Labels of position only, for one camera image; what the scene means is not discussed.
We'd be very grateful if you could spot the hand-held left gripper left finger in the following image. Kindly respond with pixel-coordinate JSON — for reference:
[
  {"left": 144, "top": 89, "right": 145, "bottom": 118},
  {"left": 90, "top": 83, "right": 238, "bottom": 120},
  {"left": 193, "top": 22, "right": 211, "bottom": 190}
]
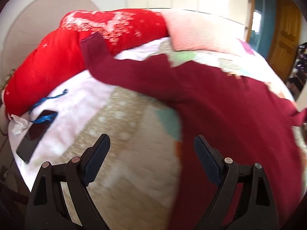
[{"left": 24, "top": 133, "right": 111, "bottom": 230}]

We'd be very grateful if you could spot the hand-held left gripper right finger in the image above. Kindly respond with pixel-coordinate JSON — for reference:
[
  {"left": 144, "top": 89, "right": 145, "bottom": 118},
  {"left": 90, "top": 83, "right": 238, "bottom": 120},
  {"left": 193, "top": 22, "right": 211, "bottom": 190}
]
[{"left": 193, "top": 135, "right": 280, "bottom": 230}]

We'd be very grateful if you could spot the maroon knit sweater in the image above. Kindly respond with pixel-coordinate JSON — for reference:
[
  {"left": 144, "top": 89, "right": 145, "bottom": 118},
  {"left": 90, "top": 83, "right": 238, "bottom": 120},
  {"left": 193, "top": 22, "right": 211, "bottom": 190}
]
[{"left": 80, "top": 33, "right": 307, "bottom": 230}]

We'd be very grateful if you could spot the shelf with clothes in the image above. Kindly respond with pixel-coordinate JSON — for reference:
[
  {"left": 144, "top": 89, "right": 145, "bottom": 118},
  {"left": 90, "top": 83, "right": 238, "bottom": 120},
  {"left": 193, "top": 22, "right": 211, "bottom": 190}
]
[{"left": 286, "top": 42, "right": 307, "bottom": 101}]

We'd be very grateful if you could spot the heart patterned bed quilt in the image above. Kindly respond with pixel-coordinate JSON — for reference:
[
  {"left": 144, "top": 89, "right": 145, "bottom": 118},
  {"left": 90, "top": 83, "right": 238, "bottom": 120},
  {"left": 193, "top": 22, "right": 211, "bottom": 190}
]
[{"left": 7, "top": 37, "right": 307, "bottom": 230}]

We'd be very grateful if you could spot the black smartphone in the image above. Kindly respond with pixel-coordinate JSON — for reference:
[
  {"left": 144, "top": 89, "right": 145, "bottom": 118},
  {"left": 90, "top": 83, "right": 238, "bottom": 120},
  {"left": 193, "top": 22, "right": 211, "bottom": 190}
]
[{"left": 16, "top": 110, "right": 58, "bottom": 164}]

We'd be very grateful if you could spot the crumpled white tissue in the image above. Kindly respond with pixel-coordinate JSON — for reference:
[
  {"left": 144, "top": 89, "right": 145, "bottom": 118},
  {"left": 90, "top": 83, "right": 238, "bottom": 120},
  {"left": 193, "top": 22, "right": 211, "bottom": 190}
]
[{"left": 10, "top": 114, "right": 29, "bottom": 135}]

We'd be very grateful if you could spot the red embroidered quilt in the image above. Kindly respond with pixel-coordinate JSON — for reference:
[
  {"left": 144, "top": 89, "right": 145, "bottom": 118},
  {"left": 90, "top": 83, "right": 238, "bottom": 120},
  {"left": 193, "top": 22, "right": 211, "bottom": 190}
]
[{"left": 3, "top": 8, "right": 169, "bottom": 115}]

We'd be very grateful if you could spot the pink ribbed pillow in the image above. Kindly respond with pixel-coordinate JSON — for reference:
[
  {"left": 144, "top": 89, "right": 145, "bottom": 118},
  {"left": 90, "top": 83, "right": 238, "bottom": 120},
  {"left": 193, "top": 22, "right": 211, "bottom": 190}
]
[{"left": 159, "top": 9, "right": 248, "bottom": 54}]

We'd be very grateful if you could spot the blue glass door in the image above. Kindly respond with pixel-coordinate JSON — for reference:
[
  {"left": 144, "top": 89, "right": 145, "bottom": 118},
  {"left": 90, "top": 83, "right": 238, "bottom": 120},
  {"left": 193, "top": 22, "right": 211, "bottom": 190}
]
[{"left": 247, "top": 0, "right": 276, "bottom": 58}]

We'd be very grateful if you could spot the wooden panel door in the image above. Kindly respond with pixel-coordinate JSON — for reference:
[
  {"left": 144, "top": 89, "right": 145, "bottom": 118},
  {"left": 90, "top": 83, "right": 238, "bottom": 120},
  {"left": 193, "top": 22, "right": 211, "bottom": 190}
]
[{"left": 267, "top": 1, "right": 302, "bottom": 82}]

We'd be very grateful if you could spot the beige rounded headboard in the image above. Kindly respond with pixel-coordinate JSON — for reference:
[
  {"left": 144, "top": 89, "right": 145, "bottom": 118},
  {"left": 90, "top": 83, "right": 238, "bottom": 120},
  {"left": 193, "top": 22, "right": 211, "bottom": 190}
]
[{"left": 0, "top": 0, "right": 101, "bottom": 87}]

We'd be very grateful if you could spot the blue lanyard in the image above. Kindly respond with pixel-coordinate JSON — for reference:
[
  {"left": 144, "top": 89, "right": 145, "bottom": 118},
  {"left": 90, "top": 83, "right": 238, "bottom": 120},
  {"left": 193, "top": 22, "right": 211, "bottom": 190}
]
[{"left": 28, "top": 89, "right": 68, "bottom": 124}]

